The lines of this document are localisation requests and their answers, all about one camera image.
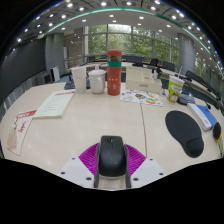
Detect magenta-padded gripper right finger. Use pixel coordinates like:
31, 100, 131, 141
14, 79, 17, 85
123, 143, 167, 190

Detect red bottle with green band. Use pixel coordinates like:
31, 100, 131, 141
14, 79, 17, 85
106, 49, 123, 97

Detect blue and white book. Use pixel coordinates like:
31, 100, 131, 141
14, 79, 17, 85
186, 102, 218, 132

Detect ceiling lights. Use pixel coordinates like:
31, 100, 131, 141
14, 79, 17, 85
13, 0, 224, 68

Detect white booklet with red header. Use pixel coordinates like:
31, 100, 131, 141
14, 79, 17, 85
32, 89, 76, 119

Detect black handheld microphone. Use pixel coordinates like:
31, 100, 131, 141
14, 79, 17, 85
212, 121, 224, 158

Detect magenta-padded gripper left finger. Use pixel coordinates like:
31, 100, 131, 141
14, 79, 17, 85
59, 142, 101, 190

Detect red and white leaflet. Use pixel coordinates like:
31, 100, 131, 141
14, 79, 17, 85
6, 109, 38, 157

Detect white cardboard box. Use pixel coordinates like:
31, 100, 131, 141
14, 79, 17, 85
125, 66, 164, 94

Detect colourful sticker sheet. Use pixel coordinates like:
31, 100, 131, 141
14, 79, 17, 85
119, 88, 164, 108

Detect green printed paper cup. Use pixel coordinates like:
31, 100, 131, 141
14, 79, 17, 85
166, 66, 185, 104

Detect black computer mouse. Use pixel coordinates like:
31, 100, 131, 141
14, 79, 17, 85
97, 135, 129, 179

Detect white lidded mug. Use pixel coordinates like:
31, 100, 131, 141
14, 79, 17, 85
87, 69, 107, 95

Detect dark office chairs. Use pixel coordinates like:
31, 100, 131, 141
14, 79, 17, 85
123, 54, 224, 111

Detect black mouse pad with wrist rest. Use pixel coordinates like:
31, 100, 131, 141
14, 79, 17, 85
164, 110, 205, 159

